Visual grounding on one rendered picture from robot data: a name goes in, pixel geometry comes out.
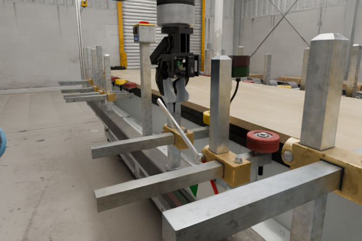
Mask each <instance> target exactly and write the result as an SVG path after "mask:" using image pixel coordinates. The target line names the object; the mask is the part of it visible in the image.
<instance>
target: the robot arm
mask: <svg viewBox="0 0 362 241"><path fill-rule="evenodd" d="M112 1H118V2H122V1H126V0H112ZM156 4H157V7H156V11H157V26H159V27H161V33H162V34H168V37H164V38H163V39H162V41H161V42H160V43H159V45H158V46H157V47H156V49H155V50H154V51H153V53H152V54H151V55H150V61H151V64H152V65H158V67H155V68H156V74H155V80H156V84H157V87H158V90H159V92H160V94H161V96H162V98H163V100H164V102H165V104H166V106H167V107H168V109H169V110H170V111H171V112H172V113H176V112H177V110H178V109H179V107H180V105H181V103H182V102H185V101H188V100H189V93H188V91H187V90H186V88H185V87H186V85H187V83H188V81H189V78H190V77H194V76H199V54H193V53H190V35H191V34H193V26H194V18H195V0H156ZM195 60H197V72H195ZM177 77H178V78H177ZM167 78H173V79H176V78H177V79H176V80H174V81H173V83H172V82H171V80H170V79H167ZM172 88H174V92H173V90H172ZM5 150H6V136H5V133H4V131H3V130H2V128H0V157H1V156H2V155H3V154H4V152H5Z"/></svg>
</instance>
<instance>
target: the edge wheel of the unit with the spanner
mask: <svg viewBox="0 0 362 241"><path fill-rule="evenodd" d="M279 143H280V136H279V135H277V134H276V133H273V132H270V131H263V130H255V131H250V132H248V133H247V140H246V146H247V147H248V148H249V149H250V150H252V151H255V152H258V153H261V154H265V153H274V152H276V151H278V150H279ZM258 175H263V167H262V166H260V167H258Z"/></svg>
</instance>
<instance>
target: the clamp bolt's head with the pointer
mask: <svg viewBox="0 0 362 241"><path fill-rule="evenodd" d="M201 154H202V155H203V157H204V161H203V163H206V162H205V161H206V157H205V154H204V153H201ZM196 161H197V162H200V159H199V156H198V155H196ZM210 182H211V185H212V187H213V190H214V193H215V194H218V192H217V189H216V187H215V184H214V182H213V180H210Z"/></svg>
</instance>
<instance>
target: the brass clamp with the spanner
mask: <svg viewBox="0 0 362 241"><path fill-rule="evenodd" d="M201 153H204V154H205V157H206V161H205V162H210V161H215V160H217V161H218V162H220V163H222V164H223V165H224V176H223V177H221V179H222V180H224V181H225V182H226V183H228V184H229V185H230V186H232V187H236V186H239V185H242V184H245V183H249V182H250V168H251V162H250V161H248V160H246V159H244V158H242V161H243V163H242V164H236V163H234V160H235V156H238V155H236V154H235V153H233V152H231V151H228V152H224V153H220V154H216V153H214V152H212V151H210V150H209V145H207V146H205V147H204V148H203V150H202V151H201Z"/></svg>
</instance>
